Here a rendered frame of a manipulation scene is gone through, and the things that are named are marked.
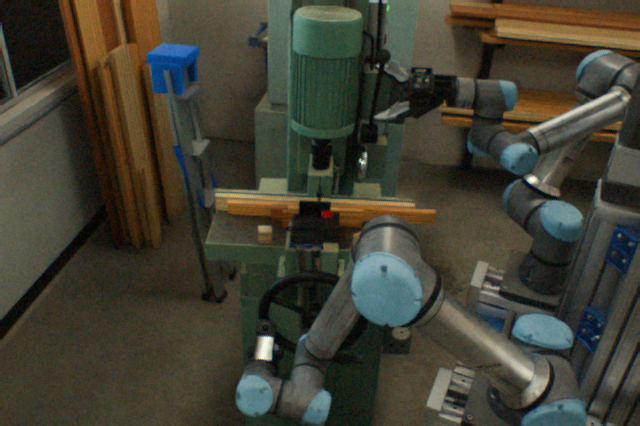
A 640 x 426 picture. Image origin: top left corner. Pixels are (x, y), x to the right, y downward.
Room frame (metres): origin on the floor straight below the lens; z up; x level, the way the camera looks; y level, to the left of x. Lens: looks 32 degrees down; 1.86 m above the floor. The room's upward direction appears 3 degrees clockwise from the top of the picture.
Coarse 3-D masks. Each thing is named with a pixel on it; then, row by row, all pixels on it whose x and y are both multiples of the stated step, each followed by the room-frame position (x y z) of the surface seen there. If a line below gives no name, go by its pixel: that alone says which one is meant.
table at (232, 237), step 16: (224, 224) 1.43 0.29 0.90; (240, 224) 1.43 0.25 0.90; (256, 224) 1.44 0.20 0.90; (272, 224) 1.44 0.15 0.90; (208, 240) 1.34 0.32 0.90; (224, 240) 1.35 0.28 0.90; (240, 240) 1.35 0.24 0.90; (256, 240) 1.36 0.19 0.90; (272, 240) 1.36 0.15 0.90; (352, 240) 1.39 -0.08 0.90; (208, 256) 1.33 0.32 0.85; (224, 256) 1.33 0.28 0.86; (240, 256) 1.33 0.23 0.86; (256, 256) 1.33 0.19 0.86; (272, 256) 1.33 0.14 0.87
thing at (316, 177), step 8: (312, 168) 1.49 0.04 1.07; (328, 168) 1.49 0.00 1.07; (312, 176) 1.45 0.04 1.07; (320, 176) 1.45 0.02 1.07; (328, 176) 1.45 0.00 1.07; (312, 184) 1.45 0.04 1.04; (320, 184) 1.45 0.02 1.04; (328, 184) 1.45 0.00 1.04; (312, 192) 1.45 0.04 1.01; (328, 192) 1.45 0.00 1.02
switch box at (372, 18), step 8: (376, 0) 1.79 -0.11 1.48; (384, 0) 1.80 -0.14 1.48; (368, 8) 1.77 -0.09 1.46; (376, 8) 1.77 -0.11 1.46; (384, 8) 1.77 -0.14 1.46; (368, 16) 1.77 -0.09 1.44; (376, 16) 1.77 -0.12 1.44; (384, 16) 1.77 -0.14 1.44; (368, 24) 1.77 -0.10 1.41; (376, 24) 1.77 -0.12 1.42; (384, 24) 1.77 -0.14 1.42; (384, 32) 1.77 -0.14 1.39; (368, 40) 1.77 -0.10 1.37; (384, 40) 1.78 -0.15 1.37; (368, 48) 1.77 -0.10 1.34
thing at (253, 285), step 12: (264, 180) 1.88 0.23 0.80; (276, 180) 1.89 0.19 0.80; (360, 192) 1.83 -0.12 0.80; (372, 192) 1.84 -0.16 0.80; (240, 276) 1.33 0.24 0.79; (252, 276) 1.33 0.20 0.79; (264, 276) 1.33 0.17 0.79; (276, 276) 1.33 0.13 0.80; (240, 288) 1.33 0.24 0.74; (252, 288) 1.33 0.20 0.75; (264, 288) 1.33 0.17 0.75; (288, 288) 1.33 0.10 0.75; (324, 288) 1.33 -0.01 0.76; (324, 300) 1.33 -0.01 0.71
